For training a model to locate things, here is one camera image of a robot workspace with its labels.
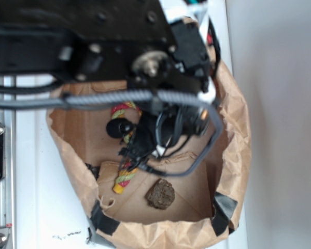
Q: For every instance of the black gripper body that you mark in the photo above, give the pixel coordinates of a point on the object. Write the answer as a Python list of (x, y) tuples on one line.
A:
[(158, 136)]

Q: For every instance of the aluminium frame rail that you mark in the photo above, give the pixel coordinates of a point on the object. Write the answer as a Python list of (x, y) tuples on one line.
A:
[(7, 172)]

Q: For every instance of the brown rock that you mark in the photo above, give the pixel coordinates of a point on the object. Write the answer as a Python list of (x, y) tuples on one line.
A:
[(161, 195)]

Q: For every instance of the brown paper bag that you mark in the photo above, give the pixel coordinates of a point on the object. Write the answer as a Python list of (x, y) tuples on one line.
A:
[(208, 202)]

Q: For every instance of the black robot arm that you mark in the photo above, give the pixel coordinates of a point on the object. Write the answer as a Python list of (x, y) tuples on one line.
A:
[(165, 64)]

